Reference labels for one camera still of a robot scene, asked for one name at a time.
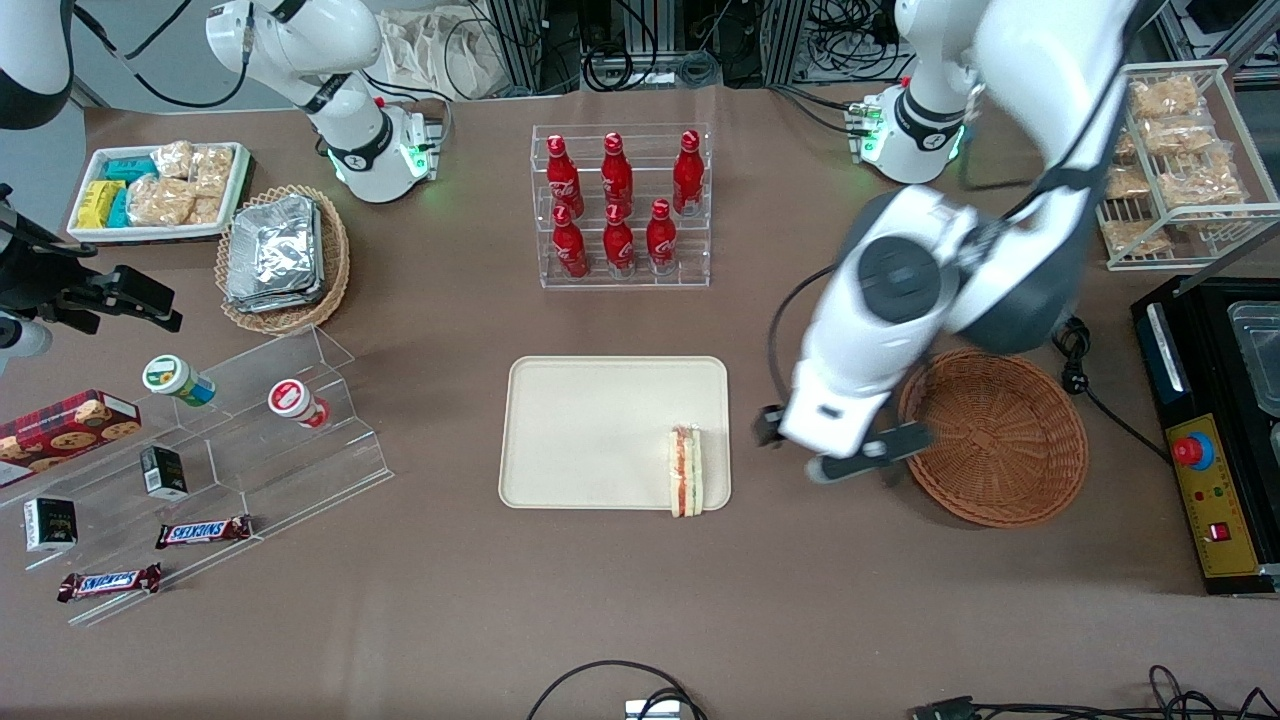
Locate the beige plastic serving tray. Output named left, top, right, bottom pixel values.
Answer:
left=498, top=355, right=733, bottom=512

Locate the clear acrylic stepped display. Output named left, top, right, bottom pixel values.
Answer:
left=0, top=325, right=395, bottom=629

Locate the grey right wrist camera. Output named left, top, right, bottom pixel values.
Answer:
left=0, top=310, right=54, bottom=377

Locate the snickers chocolate bar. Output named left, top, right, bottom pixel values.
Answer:
left=155, top=515, right=255, bottom=550
left=57, top=563, right=163, bottom=603

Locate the triangular sandwich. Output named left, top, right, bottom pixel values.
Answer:
left=669, top=424, right=707, bottom=519

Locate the yellow control panel box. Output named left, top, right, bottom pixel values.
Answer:
left=1165, top=415, right=1280, bottom=598

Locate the white wire rack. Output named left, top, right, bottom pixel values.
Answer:
left=1095, top=60, right=1280, bottom=273

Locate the black cable with connector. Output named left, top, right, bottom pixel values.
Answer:
left=909, top=664, right=1280, bottom=720

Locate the white rectangular snack tray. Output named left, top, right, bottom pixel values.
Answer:
left=66, top=142, right=252, bottom=244

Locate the yellow snack pack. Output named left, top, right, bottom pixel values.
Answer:
left=76, top=180, right=127, bottom=230

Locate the silver foil pouch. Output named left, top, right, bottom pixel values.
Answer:
left=225, top=255, right=327, bottom=315
left=228, top=194, right=319, bottom=291

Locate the aluminium frame rack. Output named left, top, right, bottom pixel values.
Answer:
left=483, top=0, right=586, bottom=97

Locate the oval wicker basket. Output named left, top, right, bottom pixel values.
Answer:
left=215, top=184, right=352, bottom=336

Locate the green lid yogurt cup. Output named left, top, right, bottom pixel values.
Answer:
left=142, top=354, right=217, bottom=407

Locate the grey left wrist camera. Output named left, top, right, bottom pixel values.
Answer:
left=807, top=419, right=937, bottom=485

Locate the beige cloth bag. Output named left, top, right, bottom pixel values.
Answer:
left=375, top=8, right=513, bottom=102

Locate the black looped cable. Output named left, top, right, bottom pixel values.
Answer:
left=526, top=659, right=707, bottom=720

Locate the red cola bottle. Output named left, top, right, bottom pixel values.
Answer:
left=672, top=129, right=706, bottom=217
left=646, top=198, right=679, bottom=276
left=552, top=204, right=590, bottom=280
left=601, top=131, right=635, bottom=216
left=545, top=134, right=585, bottom=220
left=603, top=202, right=637, bottom=278

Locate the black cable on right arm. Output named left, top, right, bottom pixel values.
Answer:
left=72, top=0, right=253, bottom=110

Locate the clear plastic container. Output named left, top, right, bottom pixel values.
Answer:
left=1227, top=300, right=1280, bottom=419

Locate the black flat appliance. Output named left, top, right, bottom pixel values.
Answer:
left=1130, top=274, right=1280, bottom=471

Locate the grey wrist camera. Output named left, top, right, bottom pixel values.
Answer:
left=807, top=419, right=937, bottom=485
left=0, top=310, right=54, bottom=377

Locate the round brown wicker basket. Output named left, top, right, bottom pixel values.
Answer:
left=897, top=346, right=1089, bottom=529

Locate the black power cable with plug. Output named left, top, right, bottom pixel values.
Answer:
left=1049, top=314, right=1174, bottom=467

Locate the small black white carton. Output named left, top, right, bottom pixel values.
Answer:
left=23, top=497, right=79, bottom=553

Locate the red plaid cookie box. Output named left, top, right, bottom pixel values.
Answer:
left=0, top=389, right=143, bottom=490

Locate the clear acrylic bottle rack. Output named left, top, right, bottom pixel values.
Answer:
left=531, top=123, right=713, bottom=291

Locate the red lid yogurt cup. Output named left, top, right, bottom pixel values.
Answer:
left=267, top=378, right=332, bottom=430

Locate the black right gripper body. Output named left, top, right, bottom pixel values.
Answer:
left=0, top=185, right=103, bottom=313

